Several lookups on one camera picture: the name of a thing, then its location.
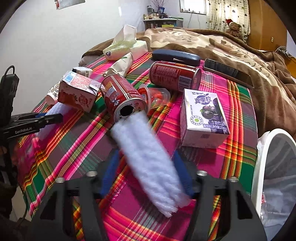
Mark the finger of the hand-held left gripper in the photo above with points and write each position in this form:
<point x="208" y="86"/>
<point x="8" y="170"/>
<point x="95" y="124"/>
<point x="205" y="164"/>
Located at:
<point x="39" y="115"/>
<point x="52" y="119"/>

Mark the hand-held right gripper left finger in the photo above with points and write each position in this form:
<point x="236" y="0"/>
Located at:
<point x="108" y="172"/>

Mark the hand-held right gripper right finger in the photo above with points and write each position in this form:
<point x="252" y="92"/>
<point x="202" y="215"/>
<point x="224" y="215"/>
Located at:
<point x="183" y="172"/>

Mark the white fluffy cloth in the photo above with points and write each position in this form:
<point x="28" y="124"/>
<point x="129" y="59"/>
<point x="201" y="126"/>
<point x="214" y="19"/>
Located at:
<point x="148" y="162"/>

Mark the white trash bin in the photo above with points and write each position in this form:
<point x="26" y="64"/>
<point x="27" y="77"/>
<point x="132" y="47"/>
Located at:
<point x="259" y="162"/>

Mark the clear cup with red contents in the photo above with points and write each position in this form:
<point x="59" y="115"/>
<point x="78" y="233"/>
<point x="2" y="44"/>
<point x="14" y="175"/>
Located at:
<point x="159" y="97"/>

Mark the white printed cup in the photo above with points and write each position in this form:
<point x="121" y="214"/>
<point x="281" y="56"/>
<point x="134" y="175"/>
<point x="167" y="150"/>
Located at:
<point x="52" y="95"/>

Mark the plaid bed sheet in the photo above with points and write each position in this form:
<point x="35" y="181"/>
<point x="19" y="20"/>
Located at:
<point x="69" y="143"/>

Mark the red milk carton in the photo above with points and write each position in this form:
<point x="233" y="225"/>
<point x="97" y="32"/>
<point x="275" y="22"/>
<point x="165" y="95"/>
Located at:
<point x="78" y="92"/>

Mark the small white carton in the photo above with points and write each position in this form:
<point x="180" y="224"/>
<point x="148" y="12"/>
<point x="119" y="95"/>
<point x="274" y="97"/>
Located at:
<point x="83" y="70"/>

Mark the purple milk carton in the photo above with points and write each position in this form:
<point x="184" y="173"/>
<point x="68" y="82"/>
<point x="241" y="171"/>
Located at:
<point x="203" y="115"/>

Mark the opened red drink can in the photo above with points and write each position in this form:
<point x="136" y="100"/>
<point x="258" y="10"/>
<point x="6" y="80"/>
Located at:
<point x="115" y="92"/>

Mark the green soft tissue pack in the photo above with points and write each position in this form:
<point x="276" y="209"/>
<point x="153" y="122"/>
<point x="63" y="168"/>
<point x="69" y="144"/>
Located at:
<point x="118" y="49"/>

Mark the white plastic bin liner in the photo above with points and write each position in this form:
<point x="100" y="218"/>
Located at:
<point x="277" y="197"/>

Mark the black smartphone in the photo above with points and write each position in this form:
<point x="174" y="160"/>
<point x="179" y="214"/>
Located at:
<point x="226" y="70"/>

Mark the white tissue packet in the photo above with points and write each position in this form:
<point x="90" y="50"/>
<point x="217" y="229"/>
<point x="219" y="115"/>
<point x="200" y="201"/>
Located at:
<point x="138" y="48"/>

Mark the dark blue glasses case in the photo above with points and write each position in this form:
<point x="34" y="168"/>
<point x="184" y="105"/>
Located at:
<point x="175" y="56"/>

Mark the brown patterned blanket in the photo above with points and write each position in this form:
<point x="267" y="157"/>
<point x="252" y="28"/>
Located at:
<point x="208" y="44"/>

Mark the row of bottles on shelf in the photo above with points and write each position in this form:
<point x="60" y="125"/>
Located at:
<point x="152" y="15"/>

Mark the small shelf unit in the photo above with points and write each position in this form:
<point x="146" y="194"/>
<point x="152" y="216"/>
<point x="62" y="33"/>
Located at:
<point x="161" y="23"/>

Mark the teddy bear with red hat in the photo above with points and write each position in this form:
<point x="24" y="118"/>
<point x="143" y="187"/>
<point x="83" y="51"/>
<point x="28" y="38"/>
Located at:
<point x="234" y="27"/>

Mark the dry branch bouquet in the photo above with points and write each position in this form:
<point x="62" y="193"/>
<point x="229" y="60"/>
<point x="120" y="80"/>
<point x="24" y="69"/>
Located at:
<point x="154" y="4"/>

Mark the patterned curtain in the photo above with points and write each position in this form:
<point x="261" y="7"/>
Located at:
<point x="219" y="14"/>

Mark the window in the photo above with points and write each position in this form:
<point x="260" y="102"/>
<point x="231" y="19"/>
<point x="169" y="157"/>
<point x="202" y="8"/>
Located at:
<point x="193" y="5"/>

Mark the wooden wardrobe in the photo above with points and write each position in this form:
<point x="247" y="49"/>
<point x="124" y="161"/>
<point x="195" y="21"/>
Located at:
<point x="266" y="23"/>

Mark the grey wall unit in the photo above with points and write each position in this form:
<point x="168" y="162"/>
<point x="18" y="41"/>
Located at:
<point x="69" y="2"/>

